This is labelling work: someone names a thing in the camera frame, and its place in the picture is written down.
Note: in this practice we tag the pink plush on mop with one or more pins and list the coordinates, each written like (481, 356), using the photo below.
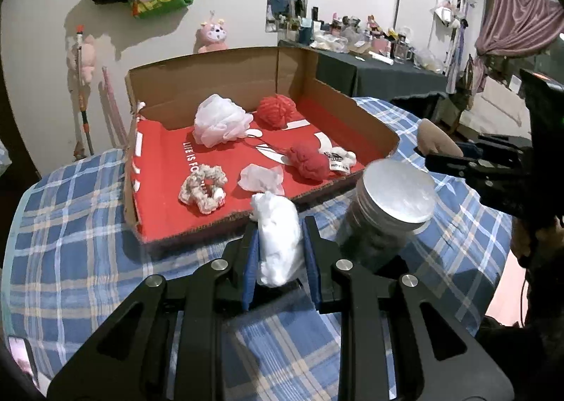
(88, 59)

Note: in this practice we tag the white tissue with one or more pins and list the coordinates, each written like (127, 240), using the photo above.
(258, 179)

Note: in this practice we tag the beige floral scrunchie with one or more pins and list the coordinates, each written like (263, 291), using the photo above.
(205, 188)

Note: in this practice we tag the white sock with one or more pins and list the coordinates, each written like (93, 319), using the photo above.
(280, 237)

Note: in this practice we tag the white refrigerator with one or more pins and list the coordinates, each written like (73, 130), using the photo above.
(424, 29)

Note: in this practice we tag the orange handled mop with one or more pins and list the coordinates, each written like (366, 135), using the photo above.
(82, 102)

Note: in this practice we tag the beige round cushion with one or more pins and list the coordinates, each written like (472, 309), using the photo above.
(432, 140)

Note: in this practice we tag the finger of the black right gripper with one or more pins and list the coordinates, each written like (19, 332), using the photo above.
(494, 168)
(496, 146)

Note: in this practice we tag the white device with round dial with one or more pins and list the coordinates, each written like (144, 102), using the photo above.
(22, 354)

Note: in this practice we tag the dark green covered side table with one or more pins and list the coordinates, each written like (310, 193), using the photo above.
(357, 76)

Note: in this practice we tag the pink curtain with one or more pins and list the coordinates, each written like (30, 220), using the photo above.
(515, 29)

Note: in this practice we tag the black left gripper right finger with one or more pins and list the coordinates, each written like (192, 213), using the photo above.
(396, 330)

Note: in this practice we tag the glass jar with metal lid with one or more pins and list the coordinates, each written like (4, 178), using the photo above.
(392, 200)

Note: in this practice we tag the red mesh bath pouf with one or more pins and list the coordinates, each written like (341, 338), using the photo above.
(276, 111)

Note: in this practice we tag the blue plaid tablecloth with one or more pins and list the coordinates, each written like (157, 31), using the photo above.
(70, 260)

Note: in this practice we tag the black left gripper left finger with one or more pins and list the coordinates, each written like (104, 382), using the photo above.
(164, 340)

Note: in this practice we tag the pink plush toy on wall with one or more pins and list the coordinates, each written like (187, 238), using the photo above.
(212, 36)

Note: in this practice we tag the cardboard box with red lining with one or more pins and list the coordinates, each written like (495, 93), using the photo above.
(162, 151)

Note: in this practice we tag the red knitted toy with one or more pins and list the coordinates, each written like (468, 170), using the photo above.
(309, 162)

